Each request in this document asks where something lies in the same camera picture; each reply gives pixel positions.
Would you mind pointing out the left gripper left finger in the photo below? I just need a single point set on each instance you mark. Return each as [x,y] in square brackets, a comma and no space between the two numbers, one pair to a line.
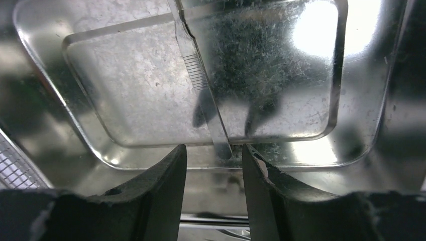
[146,207]

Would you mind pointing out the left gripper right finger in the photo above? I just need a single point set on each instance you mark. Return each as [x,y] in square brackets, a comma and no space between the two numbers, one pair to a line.
[281,207]

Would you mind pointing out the metal instrument tray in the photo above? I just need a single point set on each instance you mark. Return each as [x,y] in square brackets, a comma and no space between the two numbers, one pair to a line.
[331,92]

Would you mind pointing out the steel scalpel handle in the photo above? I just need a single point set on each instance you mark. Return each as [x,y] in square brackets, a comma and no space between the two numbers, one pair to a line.
[200,82]

